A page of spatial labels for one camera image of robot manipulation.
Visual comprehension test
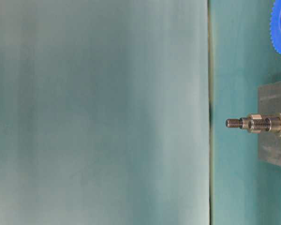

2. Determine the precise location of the grey metal base plate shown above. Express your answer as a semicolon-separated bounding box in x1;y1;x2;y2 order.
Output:
258;82;281;166

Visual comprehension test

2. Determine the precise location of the large blue plastic gear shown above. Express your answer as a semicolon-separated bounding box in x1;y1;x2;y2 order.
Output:
270;0;281;54

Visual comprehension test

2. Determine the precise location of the threaded steel shaft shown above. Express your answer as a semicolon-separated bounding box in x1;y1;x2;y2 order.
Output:
225;113;281;137

